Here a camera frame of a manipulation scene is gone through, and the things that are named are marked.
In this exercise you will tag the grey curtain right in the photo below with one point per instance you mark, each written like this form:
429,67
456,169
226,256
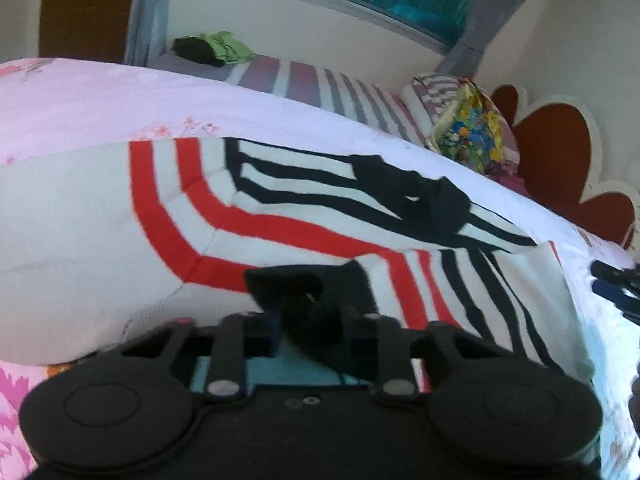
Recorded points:
484,19

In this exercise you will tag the colourful floral pillow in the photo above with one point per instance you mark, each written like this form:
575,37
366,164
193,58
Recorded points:
471,131

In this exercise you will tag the green and black clothes pile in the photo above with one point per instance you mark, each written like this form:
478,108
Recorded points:
218,49

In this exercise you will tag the grey curtain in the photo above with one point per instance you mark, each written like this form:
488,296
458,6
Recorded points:
147,31
484,19

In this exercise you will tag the striped purple white bed sheet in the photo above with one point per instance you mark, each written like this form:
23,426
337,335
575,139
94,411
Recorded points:
315,86

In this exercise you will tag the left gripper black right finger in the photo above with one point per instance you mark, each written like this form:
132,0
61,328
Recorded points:
377,352

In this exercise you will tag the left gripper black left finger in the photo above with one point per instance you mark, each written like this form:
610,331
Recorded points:
238,339

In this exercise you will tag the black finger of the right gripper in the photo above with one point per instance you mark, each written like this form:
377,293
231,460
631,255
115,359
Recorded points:
614,276
628,305

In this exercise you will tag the red black striped white sweater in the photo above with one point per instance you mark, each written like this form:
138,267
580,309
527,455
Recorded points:
100,245

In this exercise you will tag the striped zigzag pillow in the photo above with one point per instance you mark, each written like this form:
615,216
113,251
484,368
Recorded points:
427,96

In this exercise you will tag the pink floral bed sheet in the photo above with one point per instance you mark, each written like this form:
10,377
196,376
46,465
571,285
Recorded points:
51,106

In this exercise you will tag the brown wooden door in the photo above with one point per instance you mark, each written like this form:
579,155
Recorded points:
94,30

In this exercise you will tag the grey curtain left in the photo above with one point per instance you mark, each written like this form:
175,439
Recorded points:
147,31

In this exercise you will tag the red heart-shaped headboard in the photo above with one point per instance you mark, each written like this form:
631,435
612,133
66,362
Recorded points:
561,161

